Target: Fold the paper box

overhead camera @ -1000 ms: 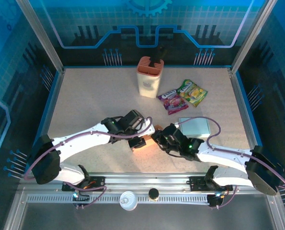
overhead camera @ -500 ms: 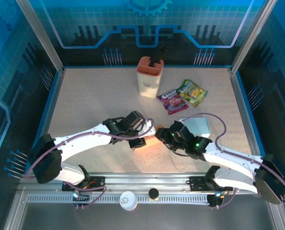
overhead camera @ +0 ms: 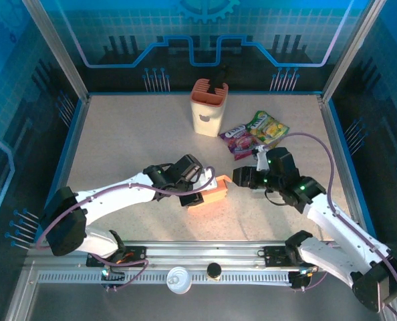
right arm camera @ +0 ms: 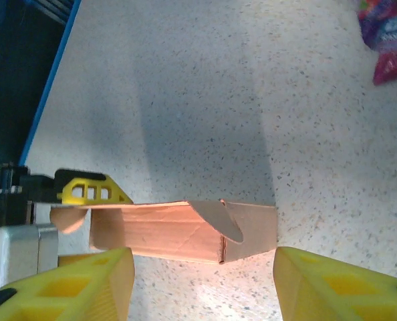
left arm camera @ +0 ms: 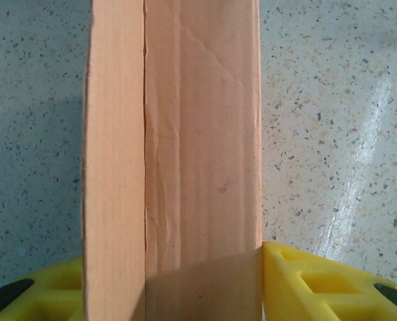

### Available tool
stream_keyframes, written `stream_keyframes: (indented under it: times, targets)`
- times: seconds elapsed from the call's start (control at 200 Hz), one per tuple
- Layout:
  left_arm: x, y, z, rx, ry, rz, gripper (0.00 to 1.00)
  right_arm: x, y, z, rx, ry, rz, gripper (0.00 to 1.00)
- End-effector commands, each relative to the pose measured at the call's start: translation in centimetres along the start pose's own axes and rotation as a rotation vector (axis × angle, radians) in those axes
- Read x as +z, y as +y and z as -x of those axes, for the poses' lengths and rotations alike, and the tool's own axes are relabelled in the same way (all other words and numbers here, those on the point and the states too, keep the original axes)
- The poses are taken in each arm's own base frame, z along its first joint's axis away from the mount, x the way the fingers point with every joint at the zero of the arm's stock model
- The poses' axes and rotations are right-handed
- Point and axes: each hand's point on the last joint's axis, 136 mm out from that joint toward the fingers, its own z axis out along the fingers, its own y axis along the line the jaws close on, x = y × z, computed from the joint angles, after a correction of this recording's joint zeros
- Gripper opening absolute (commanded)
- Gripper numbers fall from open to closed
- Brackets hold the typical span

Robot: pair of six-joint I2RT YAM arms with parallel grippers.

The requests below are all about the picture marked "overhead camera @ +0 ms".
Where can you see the white round lid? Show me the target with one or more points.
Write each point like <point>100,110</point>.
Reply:
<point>178,281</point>

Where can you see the yellow green candy bag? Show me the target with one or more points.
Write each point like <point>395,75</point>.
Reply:
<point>268,128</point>

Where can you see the purple candy bag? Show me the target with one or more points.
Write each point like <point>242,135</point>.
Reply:
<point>240,140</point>

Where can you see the orange paper box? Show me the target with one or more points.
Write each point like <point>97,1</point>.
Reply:
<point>215,197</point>

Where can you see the aluminium frame post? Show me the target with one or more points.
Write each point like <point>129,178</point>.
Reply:
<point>351,50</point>
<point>58,50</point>

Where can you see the aluminium side rail blue trim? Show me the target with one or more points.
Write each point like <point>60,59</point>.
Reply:
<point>341,167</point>
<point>65,167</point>

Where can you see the aluminium mounting rail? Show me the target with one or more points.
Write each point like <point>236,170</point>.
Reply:
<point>202,250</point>

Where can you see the black round knob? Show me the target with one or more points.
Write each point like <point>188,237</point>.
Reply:
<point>214,269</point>

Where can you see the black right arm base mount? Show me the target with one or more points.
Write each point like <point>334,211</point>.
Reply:
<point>275,255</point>

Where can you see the cream knife block orange top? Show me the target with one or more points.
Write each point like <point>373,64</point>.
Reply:
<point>205,113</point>

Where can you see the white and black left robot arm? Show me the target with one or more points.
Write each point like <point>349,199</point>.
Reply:
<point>111,200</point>

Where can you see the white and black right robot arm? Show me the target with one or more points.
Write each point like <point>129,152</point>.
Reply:
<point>335,227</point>

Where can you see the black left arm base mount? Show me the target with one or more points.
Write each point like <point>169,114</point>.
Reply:
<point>135,255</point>

